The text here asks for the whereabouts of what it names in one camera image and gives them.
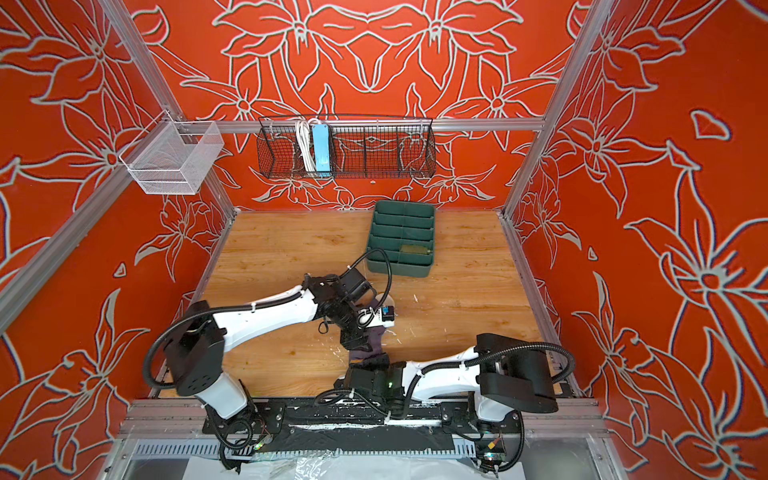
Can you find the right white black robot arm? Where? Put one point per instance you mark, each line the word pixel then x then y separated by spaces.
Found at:
pixel 500 374

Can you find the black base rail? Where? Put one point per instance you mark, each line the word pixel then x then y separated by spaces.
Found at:
pixel 298 424

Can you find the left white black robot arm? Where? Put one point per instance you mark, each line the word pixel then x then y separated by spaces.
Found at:
pixel 188 356

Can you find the clear acrylic box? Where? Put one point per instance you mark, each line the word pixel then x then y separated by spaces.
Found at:
pixel 167 161

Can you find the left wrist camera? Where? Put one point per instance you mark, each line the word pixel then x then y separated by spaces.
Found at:
pixel 384 317

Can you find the black wire basket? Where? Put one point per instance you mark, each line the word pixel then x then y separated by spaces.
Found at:
pixel 360 147

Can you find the light blue box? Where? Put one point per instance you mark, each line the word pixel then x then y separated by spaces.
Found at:
pixel 321 143

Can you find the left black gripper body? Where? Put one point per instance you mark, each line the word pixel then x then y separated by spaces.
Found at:
pixel 351 320

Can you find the purple striped sock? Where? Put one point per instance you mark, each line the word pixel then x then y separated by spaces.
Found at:
pixel 374 337

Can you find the green compartment tray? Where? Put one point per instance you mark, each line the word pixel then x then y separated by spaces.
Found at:
pixel 395 223

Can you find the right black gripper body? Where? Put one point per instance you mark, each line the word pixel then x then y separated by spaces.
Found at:
pixel 372 372

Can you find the green striped sock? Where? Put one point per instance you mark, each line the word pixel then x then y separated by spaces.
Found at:
pixel 412 249

